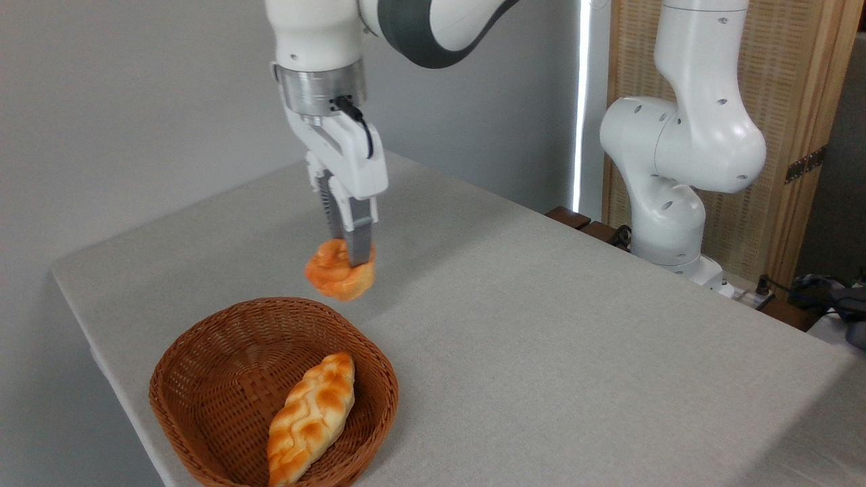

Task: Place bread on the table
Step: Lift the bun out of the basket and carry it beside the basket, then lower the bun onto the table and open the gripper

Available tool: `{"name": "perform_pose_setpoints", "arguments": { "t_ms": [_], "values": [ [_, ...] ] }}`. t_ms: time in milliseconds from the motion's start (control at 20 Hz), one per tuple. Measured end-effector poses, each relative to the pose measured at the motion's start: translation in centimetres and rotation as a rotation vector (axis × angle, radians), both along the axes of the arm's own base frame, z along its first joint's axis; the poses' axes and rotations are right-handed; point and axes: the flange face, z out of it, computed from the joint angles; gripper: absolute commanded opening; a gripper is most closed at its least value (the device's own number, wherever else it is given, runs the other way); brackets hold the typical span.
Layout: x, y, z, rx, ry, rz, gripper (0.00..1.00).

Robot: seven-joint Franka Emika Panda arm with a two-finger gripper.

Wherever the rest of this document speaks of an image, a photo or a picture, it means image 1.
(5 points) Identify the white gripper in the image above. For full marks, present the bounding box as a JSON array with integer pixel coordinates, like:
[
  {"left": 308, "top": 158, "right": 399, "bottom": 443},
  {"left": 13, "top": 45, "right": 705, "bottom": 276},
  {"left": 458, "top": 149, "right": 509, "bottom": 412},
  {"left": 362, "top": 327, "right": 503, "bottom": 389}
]
[{"left": 283, "top": 112, "right": 390, "bottom": 266}]

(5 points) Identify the round golden bread roll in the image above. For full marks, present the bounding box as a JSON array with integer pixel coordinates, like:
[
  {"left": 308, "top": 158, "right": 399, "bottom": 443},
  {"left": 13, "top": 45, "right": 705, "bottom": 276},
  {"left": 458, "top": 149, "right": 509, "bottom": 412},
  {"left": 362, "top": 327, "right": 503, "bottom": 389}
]
[{"left": 304, "top": 238, "right": 377, "bottom": 302}]

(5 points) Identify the long braided bread loaf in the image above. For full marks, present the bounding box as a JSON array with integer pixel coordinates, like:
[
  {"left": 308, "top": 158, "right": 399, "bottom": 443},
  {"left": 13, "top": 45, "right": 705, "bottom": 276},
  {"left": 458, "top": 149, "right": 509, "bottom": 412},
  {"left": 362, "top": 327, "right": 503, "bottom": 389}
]
[{"left": 267, "top": 352, "right": 357, "bottom": 487}]

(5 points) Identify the brown wooden block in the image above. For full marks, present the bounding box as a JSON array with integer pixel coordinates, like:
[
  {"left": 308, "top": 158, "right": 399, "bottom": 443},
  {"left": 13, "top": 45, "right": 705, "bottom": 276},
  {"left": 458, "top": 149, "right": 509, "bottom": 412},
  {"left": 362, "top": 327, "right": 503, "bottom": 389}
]
[
  {"left": 758, "top": 298, "right": 823, "bottom": 333},
  {"left": 580, "top": 221, "right": 620, "bottom": 245},
  {"left": 545, "top": 206, "right": 592, "bottom": 231}
]

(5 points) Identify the brown wicker basket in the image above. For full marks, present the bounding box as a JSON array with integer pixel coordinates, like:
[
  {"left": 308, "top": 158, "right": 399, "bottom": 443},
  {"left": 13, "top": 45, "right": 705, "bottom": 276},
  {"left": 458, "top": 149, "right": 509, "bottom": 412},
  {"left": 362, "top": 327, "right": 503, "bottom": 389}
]
[{"left": 149, "top": 297, "right": 400, "bottom": 487}]

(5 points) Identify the white power strip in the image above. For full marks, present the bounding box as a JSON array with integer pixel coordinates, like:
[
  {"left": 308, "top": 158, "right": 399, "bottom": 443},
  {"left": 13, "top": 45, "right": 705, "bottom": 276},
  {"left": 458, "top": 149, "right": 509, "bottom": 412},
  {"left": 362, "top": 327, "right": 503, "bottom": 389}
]
[{"left": 716, "top": 280, "right": 773, "bottom": 310}]

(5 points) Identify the dark metal screen hinge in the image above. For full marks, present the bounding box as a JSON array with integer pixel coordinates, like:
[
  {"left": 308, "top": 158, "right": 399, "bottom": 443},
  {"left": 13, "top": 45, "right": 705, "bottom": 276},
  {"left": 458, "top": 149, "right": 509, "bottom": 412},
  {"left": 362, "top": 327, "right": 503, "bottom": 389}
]
[{"left": 785, "top": 146, "right": 827, "bottom": 185}]

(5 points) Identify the dark grey device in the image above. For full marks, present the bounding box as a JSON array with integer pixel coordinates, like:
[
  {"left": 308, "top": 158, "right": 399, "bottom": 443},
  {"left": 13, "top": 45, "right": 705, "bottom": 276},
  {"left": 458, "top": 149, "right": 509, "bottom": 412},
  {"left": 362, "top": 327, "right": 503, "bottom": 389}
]
[{"left": 792, "top": 271, "right": 866, "bottom": 350}]

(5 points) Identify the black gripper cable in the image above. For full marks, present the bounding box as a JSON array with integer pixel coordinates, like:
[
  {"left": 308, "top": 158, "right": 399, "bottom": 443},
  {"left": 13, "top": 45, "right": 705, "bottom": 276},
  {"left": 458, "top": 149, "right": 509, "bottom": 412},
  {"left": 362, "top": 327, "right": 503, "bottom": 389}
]
[{"left": 332, "top": 97, "right": 375, "bottom": 160}]

